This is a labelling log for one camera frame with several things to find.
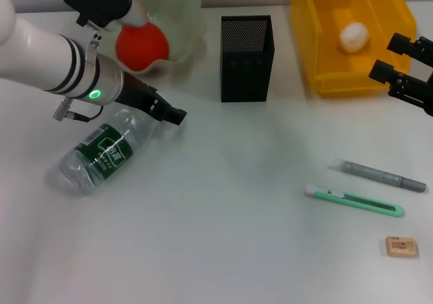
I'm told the green utility knife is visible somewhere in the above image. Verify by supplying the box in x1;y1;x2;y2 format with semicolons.
304;183;406;219

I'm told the black mesh pen holder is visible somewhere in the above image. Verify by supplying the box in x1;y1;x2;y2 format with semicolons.
220;15;277;104

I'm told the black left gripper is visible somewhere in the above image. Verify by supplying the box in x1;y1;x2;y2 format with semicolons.
116;72;188;127

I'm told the white paper ball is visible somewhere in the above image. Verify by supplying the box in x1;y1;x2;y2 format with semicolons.
339;21;371;52

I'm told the beige eraser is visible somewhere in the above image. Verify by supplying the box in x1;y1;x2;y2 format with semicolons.
385;235;421;259

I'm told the yellow plastic bin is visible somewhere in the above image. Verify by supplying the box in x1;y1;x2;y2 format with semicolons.
290;0;418;97

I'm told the clear green-label water bottle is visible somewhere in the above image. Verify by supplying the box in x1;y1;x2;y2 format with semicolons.
43;107;181;197

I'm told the orange fruit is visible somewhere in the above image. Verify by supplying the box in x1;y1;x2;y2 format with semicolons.
115;22;170;72

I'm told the grey marker pen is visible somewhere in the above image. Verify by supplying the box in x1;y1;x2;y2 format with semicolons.
325;158;428;194

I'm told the left gripper cable with plug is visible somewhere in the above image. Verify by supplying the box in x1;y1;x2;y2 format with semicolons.
52;98;106;122

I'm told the left silver mount clamp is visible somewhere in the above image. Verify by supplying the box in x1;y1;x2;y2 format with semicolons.
88;34;103;60

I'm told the translucent green fruit plate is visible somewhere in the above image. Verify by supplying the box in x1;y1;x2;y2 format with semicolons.
96;0;208;79

